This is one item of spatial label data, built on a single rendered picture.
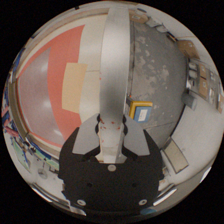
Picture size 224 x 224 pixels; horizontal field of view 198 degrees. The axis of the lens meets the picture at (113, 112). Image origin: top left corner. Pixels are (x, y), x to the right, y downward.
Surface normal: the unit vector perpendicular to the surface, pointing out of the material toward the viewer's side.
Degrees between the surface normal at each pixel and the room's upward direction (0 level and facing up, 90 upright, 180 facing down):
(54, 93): 9
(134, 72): 0
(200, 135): 90
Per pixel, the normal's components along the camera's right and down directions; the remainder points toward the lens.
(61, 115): 0.02, 0.48
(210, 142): -0.98, 0.04
